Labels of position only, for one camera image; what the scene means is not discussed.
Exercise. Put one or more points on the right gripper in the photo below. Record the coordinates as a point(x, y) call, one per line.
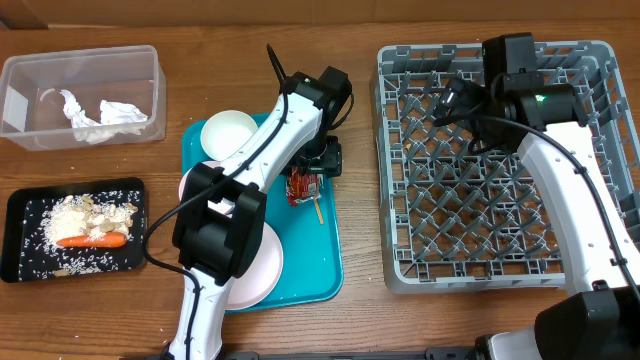
point(461, 97)

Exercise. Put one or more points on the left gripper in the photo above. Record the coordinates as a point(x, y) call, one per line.
point(331, 160)

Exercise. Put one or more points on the red snack wrapper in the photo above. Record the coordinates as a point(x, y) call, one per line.
point(301, 188)

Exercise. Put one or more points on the wooden chopstick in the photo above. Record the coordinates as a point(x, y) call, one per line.
point(319, 212)

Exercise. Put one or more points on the white bowl with scraps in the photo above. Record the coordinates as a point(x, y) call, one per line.
point(226, 132)

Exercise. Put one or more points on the large pink plate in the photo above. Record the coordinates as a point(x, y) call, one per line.
point(262, 276)

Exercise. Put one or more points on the white tissue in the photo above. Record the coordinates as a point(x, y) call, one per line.
point(115, 118)

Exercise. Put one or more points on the orange carrot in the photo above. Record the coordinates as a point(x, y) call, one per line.
point(106, 240)

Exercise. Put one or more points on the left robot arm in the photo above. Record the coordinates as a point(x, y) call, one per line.
point(221, 216)

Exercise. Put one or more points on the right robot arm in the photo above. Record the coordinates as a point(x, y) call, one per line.
point(547, 126)

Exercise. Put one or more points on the grey dishwasher rack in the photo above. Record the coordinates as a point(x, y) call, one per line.
point(456, 222)

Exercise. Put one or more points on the black waste tray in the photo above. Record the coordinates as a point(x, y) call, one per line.
point(16, 205)

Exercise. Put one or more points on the teal serving tray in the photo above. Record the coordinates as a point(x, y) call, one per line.
point(313, 269)

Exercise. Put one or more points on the clear plastic bin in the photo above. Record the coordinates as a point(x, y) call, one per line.
point(32, 106)

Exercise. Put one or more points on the food scraps pile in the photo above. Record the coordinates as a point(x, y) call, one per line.
point(45, 221)

